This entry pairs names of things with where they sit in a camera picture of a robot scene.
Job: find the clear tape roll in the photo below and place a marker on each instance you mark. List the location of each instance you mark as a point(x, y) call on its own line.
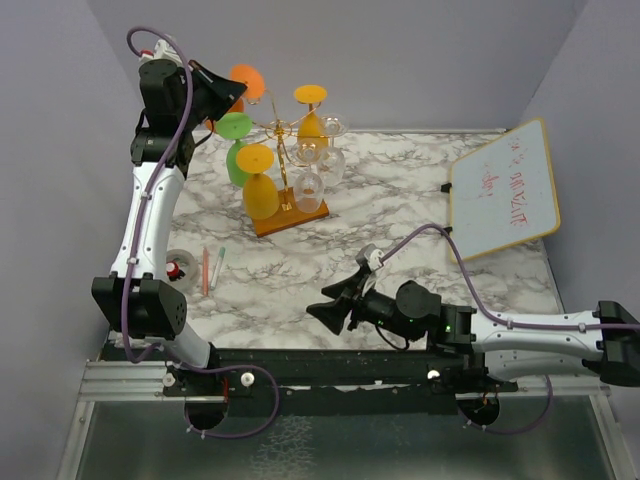
point(182, 269)

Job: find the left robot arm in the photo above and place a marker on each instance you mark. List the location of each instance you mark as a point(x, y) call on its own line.
point(136, 297)

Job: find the clear wine glass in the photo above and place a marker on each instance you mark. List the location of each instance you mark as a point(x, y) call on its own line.
point(308, 187)
point(331, 162)

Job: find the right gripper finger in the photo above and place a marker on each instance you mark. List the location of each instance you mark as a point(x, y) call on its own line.
point(331, 314)
point(355, 286)

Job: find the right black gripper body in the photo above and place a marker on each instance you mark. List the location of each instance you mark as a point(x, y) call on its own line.
point(366, 306)

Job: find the yellow plastic glass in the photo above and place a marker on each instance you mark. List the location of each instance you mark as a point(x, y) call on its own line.
point(310, 130)
point(260, 195)

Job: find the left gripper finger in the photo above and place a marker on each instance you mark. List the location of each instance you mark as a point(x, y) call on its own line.
point(216, 107)
point(206, 81)

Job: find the gold wire glass rack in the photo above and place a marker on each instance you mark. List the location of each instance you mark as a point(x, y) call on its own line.
point(280, 136)

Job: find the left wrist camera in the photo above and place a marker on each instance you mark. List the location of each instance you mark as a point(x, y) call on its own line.
point(162, 50)

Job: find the black metal base frame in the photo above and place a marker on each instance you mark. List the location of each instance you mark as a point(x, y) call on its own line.
point(253, 383)

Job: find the yellow plastic glass front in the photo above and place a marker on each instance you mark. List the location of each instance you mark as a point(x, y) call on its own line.
point(310, 130)

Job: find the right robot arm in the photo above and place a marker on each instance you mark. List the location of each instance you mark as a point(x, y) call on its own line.
point(603, 342)

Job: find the green plastic wine glass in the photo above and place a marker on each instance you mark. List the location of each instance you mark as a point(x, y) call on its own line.
point(234, 126)

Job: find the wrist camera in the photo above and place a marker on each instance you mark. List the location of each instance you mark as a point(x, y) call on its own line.
point(162, 50)
point(371, 257)

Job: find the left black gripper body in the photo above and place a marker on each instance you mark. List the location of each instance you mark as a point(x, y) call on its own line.
point(203, 101)

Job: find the white green pen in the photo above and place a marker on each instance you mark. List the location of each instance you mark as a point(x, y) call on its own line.
point(217, 268)

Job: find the pink pen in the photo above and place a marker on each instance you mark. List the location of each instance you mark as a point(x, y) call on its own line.
point(205, 272)

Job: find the small whiteboard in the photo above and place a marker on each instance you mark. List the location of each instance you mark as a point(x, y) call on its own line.
point(503, 194)

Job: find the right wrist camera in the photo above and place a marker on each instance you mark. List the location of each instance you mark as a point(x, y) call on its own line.
point(371, 257)

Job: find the orange plastic wine glass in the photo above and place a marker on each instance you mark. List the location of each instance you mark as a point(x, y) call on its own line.
point(253, 80)

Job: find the yellow plastic glass back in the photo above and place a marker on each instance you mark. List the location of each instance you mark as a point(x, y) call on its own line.
point(260, 195)

